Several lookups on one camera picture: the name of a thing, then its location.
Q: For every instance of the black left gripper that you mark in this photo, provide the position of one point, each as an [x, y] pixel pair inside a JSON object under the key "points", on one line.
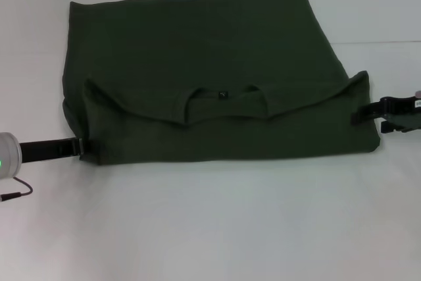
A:
{"points": [[42, 151]]}

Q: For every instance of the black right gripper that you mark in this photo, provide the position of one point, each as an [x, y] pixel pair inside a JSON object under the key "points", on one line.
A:
{"points": [[406, 113]]}

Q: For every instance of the dark green FREE t-shirt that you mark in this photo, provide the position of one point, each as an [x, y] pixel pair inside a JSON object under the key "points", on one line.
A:
{"points": [[213, 64]]}

